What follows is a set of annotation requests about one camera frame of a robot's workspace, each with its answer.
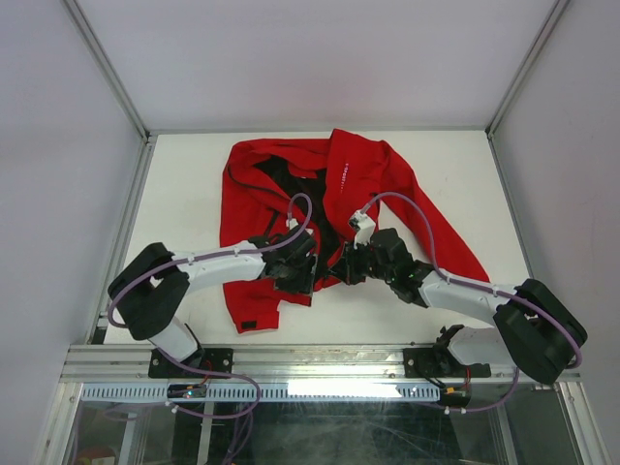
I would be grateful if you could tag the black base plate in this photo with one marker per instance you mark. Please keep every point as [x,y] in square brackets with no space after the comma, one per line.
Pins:
[438,363]
[206,359]

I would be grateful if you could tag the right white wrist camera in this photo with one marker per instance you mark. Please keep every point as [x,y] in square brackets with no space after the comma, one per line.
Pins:
[364,227]

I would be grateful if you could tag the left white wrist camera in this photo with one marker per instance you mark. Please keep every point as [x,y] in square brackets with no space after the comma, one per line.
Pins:
[292,224]

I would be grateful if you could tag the aluminium mounting rail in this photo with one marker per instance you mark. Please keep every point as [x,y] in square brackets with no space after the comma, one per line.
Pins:
[264,363]

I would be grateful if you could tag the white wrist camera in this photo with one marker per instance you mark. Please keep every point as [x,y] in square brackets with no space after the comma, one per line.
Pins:
[364,227]
[292,224]

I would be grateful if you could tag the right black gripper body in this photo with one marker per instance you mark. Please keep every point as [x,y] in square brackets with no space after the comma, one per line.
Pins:
[364,264]

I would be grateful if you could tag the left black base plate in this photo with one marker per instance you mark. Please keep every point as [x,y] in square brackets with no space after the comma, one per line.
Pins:
[206,359]

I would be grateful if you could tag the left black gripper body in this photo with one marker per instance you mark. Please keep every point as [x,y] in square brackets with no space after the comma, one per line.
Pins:
[295,267]

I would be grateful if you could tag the aluminium frame post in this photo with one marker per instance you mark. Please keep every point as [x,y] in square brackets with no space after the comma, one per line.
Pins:
[95,47]
[527,64]

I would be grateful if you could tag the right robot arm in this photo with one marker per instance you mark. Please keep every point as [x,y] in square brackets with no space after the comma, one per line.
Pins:
[526,326]

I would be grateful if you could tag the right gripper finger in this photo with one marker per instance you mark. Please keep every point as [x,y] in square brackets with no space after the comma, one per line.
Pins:
[333,279]
[342,265]

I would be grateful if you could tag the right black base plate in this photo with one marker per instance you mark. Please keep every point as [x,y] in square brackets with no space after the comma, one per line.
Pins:
[438,363]

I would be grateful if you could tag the slotted cable duct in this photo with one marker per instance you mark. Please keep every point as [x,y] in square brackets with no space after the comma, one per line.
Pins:
[292,391]

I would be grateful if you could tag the red zip jacket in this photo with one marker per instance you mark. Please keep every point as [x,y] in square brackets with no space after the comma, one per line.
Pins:
[330,179]

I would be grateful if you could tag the left aluminium frame post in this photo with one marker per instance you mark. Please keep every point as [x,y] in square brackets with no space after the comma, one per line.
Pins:
[95,47]

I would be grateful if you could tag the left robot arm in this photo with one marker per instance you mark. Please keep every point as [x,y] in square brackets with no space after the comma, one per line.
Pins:
[149,291]

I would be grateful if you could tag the right aluminium frame post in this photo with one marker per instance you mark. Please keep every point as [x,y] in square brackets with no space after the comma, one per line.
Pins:
[527,64]

